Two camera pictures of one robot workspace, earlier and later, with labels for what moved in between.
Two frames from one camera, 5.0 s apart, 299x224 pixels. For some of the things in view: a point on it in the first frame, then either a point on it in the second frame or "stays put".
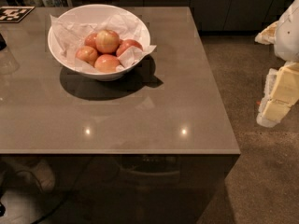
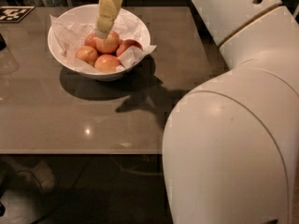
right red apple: [125, 44] stays put
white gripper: [288, 36] -> [107, 10]
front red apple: [106, 63] stays put
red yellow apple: [106, 41] stays put
